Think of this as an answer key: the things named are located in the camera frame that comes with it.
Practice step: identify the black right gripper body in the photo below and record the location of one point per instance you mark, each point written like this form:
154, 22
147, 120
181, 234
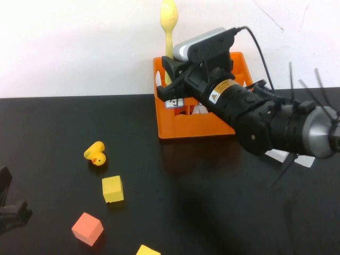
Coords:
217, 90

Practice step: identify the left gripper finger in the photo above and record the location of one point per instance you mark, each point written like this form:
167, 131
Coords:
4, 183
22, 213

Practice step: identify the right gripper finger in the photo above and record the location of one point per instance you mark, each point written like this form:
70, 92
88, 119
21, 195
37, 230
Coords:
168, 62
164, 92

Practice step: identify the yellow plastic spoon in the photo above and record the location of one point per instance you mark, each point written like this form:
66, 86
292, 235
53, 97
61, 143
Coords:
169, 16

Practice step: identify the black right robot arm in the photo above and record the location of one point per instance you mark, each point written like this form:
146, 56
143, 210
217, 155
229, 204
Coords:
265, 127

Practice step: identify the orange plastic cutlery holder crate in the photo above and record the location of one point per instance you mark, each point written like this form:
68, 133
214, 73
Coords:
191, 127

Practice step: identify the paper label with 勺 character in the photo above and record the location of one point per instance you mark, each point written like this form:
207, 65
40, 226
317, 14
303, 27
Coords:
174, 104

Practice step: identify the orange foam cube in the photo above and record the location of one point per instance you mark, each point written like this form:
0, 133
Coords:
87, 229

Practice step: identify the black zip tie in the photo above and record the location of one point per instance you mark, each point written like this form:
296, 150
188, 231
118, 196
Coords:
312, 92
292, 79
322, 87
285, 168

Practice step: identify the white charger plug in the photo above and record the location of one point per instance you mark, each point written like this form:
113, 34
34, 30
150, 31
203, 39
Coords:
276, 155

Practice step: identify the yellow rubber duck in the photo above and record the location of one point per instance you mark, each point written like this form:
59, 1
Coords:
97, 155

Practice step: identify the yellow foam cube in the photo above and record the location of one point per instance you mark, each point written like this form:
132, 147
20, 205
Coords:
112, 189
147, 251

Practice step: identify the white foam cube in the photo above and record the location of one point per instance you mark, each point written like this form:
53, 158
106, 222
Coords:
305, 161

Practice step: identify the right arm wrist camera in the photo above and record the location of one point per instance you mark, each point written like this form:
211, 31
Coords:
207, 45

